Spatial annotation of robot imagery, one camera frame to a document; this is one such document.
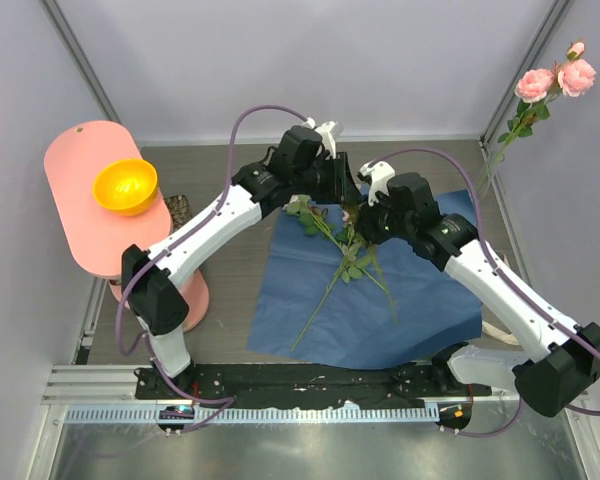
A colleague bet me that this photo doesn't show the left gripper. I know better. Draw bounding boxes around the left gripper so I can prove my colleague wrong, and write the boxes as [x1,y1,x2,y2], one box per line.
[292,152,361,205]

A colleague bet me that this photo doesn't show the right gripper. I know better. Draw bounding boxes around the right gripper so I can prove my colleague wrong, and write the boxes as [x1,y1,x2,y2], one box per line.
[355,188,414,246]

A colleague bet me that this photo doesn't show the blue wrapping paper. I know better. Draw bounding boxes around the blue wrapping paper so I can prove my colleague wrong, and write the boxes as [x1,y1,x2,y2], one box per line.
[247,213,482,369]

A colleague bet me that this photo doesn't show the cream ribbon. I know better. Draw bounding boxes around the cream ribbon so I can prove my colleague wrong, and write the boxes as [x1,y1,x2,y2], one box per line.
[481,249,521,347]

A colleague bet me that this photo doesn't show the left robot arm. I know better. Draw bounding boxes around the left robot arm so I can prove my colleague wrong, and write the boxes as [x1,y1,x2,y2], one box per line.
[122,121,366,399]

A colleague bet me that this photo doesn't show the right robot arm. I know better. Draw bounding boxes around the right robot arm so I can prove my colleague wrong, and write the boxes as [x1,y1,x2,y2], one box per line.
[355,164,600,417]

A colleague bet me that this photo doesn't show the clear glass vase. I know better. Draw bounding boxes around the clear glass vase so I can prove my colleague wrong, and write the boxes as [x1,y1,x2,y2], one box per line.
[476,147,506,198]

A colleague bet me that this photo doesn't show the yellow plastic bowl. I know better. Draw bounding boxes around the yellow plastic bowl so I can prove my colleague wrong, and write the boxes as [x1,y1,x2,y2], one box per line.
[92,158,159,216]

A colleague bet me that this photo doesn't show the pink two-tier stand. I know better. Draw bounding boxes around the pink two-tier stand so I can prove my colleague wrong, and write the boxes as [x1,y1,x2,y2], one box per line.
[43,119,211,334]

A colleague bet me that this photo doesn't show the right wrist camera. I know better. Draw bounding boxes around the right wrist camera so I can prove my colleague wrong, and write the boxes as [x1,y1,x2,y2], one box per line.
[357,160,395,206]

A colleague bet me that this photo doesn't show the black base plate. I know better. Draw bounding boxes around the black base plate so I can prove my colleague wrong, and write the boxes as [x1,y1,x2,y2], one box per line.
[134,363,465,410]

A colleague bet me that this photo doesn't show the white slotted cable duct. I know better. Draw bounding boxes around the white slotted cable duct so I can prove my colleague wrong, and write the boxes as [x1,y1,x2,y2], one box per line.
[65,403,439,425]

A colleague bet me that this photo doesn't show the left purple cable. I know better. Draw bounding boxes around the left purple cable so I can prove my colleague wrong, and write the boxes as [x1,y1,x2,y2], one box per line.
[115,104,314,431]

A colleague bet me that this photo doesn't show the aluminium frame rail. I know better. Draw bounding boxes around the aluminium frame rail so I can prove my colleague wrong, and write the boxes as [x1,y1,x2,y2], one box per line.
[41,365,138,405]

